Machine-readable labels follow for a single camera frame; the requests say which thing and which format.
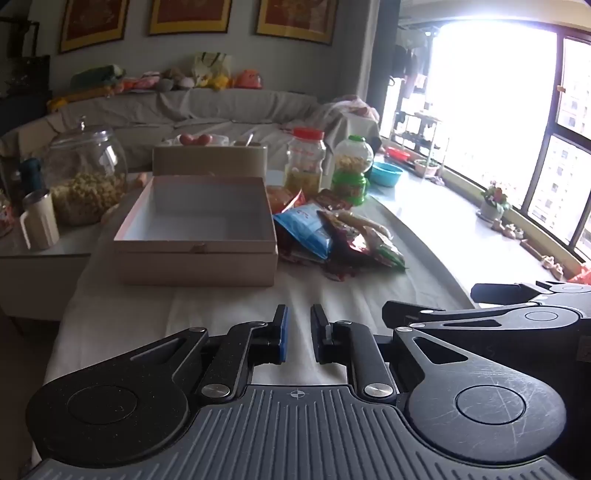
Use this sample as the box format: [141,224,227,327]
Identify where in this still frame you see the dark cabinet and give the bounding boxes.
[0,17,52,136]

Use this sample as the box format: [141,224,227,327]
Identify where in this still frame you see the beige mug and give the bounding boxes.
[19,189,61,251]

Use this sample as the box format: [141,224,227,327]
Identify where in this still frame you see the blue plastic basin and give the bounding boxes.
[370,161,404,188]

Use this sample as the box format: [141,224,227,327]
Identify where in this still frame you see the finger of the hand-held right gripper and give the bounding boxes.
[382,300,525,332]
[471,282,551,304]

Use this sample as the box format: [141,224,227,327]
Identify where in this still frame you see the pink cardboard box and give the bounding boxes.
[113,175,279,288]

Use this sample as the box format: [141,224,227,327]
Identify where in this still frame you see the pink white cloth heap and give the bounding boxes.
[322,95,382,139]

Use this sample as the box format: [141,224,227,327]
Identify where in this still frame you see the hanging clothes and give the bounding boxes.
[392,27,431,99]

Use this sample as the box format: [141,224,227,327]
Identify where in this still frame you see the dark teal bottle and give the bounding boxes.
[21,159,45,193]

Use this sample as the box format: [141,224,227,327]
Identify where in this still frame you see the metal rack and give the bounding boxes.
[390,112,451,180]

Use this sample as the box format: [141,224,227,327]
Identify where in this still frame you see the blue snack packet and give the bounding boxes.
[273,205,334,265]

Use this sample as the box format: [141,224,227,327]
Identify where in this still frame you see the black window frame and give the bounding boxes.
[521,31,591,265]

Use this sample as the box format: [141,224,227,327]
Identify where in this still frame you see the green candy dispenser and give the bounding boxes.
[331,135,370,206]

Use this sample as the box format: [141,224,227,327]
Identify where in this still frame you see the glass jar with lid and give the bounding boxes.
[43,117,129,227]

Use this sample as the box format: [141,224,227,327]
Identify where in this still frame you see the row of small figurines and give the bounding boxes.
[491,218,579,279]

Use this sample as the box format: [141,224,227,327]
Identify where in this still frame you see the gold framed red picture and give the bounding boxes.
[148,0,233,37]
[255,0,339,46]
[58,0,130,54]

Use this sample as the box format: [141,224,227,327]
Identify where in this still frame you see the pile of snack packets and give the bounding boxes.
[267,185,408,281]

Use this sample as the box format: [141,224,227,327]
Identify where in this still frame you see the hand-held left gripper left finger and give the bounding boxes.
[129,305,289,401]

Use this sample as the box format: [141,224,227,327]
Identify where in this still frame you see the grey covered sofa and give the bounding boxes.
[0,88,384,172]

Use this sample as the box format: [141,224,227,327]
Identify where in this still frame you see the potted flower plant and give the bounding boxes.
[477,182,511,225]

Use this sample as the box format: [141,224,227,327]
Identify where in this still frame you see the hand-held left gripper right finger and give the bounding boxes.
[310,304,509,403]

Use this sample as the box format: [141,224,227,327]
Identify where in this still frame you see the row of plush toys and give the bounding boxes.
[46,52,264,112]

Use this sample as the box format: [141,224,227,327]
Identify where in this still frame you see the red lid plastic jar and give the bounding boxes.
[283,127,327,195]

